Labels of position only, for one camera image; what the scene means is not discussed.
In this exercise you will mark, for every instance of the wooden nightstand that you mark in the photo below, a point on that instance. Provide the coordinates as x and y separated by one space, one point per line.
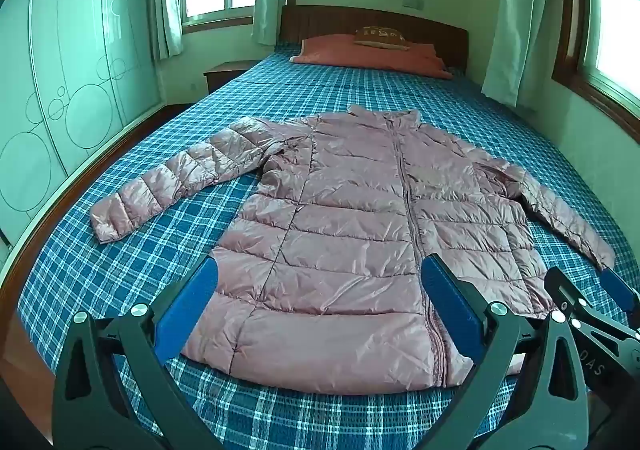
225 76

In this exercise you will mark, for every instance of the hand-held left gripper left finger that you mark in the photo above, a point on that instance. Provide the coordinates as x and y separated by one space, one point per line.
192 307

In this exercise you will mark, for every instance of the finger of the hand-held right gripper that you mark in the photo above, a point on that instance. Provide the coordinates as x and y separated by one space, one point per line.
562 282
622 292

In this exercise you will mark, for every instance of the white wardrobe with circle pattern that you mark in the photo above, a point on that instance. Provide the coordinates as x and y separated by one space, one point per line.
75 55

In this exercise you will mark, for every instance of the red pillow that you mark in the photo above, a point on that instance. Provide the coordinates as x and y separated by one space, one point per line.
375 59

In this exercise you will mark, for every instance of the brown patterned cushion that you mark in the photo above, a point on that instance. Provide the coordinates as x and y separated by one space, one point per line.
382 37

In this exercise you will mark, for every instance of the blue plaid bed sheet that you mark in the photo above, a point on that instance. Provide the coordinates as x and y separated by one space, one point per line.
150 275

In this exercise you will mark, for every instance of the dark wooden headboard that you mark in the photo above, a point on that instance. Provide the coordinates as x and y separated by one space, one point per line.
325 20

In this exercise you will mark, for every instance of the white wall socket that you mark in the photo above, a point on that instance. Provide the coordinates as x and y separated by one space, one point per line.
413 2

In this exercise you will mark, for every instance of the pink puffer jacket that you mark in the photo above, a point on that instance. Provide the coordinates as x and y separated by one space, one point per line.
350 230

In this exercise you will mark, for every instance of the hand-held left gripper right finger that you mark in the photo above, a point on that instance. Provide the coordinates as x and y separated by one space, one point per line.
450 310

